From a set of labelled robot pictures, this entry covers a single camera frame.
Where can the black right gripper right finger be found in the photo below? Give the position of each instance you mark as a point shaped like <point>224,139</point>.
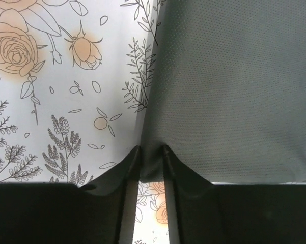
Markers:
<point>202,212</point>

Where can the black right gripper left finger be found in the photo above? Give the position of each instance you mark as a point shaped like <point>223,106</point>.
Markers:
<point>101,211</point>

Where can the dark grey t shirt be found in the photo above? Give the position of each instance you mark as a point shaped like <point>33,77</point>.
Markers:
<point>229,91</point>

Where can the floral tablecloth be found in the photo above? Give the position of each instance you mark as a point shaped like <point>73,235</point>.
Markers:
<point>75,78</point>

